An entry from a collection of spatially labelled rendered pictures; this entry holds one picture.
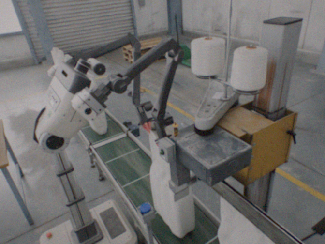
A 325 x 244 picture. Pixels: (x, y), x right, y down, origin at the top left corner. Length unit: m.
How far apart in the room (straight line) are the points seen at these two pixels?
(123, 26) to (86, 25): 1.22
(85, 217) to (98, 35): 7.31
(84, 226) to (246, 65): 1.58
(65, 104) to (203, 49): 0.75
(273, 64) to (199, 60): 0.33
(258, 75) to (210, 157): 0.38
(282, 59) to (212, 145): 0.49
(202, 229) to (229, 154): 1.03
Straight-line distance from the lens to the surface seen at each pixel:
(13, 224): 3.01
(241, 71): 1.08
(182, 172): 1.23
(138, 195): 2.23
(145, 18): 9.48
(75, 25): 8.57
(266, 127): 1.24
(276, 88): 1.30
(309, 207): 2.83
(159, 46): 1.36
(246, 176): 1.32
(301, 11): 6.72
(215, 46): 1.23
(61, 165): 1.73
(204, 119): 1.10
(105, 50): 1.83
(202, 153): 1.04
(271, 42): 1.25
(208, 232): 1.97
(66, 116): 1.42
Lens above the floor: 1.97
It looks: 30 degrees down
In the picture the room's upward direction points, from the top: 5 degrees counter-clockwise
